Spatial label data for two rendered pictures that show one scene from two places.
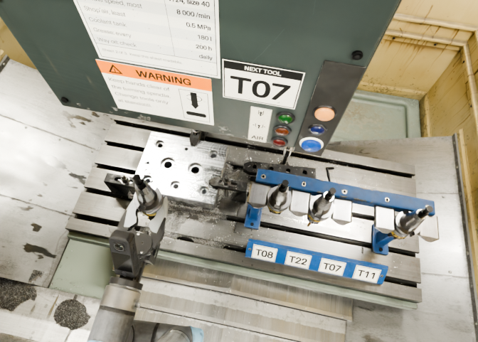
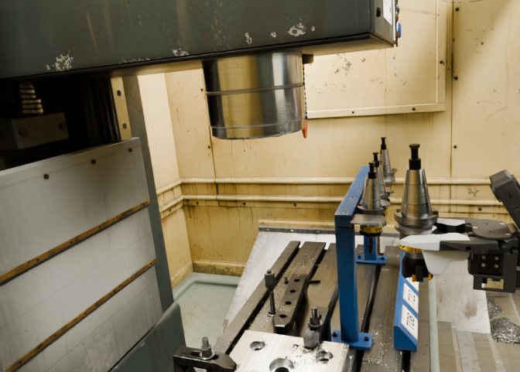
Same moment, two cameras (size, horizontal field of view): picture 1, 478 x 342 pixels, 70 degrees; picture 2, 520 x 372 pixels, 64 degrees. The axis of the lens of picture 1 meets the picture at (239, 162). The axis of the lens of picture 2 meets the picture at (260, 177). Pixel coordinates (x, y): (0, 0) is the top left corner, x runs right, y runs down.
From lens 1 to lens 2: 1.03 m
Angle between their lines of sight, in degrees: 71
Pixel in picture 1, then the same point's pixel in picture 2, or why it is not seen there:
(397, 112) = (197, 289)
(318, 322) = (468, 346)
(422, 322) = not seen: hidden behind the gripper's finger
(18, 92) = not seen: outside the picture
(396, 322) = (445, 288)
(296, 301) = (451, 355)
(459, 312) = not seen: hidden behind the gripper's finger
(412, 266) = (395, 249)
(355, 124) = (197, 319)
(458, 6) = (162, 170)
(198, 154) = (254, 362)
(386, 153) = (258, 278)
